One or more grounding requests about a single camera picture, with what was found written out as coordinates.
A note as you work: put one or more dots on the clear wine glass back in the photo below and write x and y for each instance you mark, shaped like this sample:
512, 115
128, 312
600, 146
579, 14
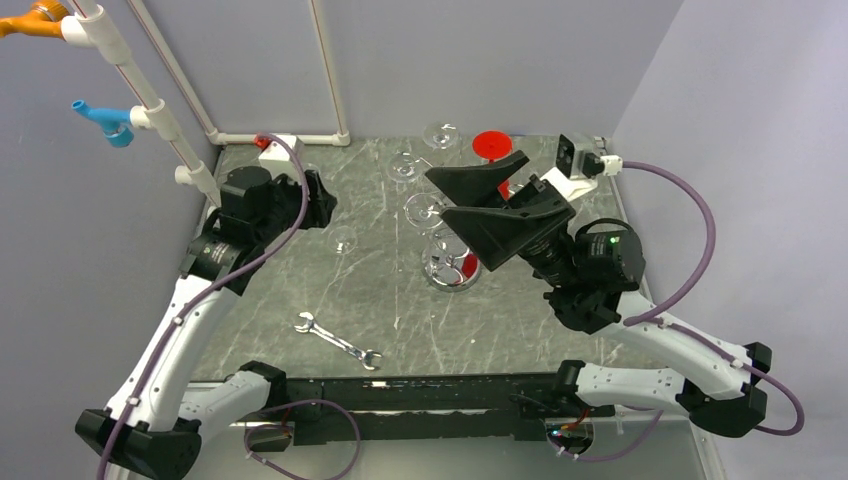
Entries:
441, 135

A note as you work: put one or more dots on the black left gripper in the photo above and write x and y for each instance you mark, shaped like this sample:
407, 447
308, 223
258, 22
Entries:
319, 202

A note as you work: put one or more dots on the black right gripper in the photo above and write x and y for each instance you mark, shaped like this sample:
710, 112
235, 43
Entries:
501, 232

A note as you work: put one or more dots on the chrome wine glass rack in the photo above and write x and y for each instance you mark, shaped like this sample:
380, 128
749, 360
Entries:
448, 264

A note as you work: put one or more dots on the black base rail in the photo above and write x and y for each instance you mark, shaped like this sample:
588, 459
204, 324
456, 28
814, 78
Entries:
513, 405

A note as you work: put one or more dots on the blue pipe fitting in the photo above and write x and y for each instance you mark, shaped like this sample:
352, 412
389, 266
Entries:
115, 124

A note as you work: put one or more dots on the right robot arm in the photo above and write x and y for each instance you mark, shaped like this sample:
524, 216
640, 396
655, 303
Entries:
594, 276

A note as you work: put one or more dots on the red plastic wine glass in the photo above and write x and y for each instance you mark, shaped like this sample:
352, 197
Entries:
492, 145

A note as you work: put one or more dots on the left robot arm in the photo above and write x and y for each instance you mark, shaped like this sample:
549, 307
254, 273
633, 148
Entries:
154, 427

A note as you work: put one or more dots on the clear wine glass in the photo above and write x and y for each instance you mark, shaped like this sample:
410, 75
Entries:
423, 210
310, 171
441, 135
342, 240
406, 167

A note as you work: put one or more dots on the silver double open wrench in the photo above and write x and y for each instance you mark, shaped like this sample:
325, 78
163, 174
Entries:
366, 358

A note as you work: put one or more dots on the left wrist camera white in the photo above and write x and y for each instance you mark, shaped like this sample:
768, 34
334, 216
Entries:
274, 157

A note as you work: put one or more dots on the orange pipe fitting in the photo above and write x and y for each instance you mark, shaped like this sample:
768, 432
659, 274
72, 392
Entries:
43, 19

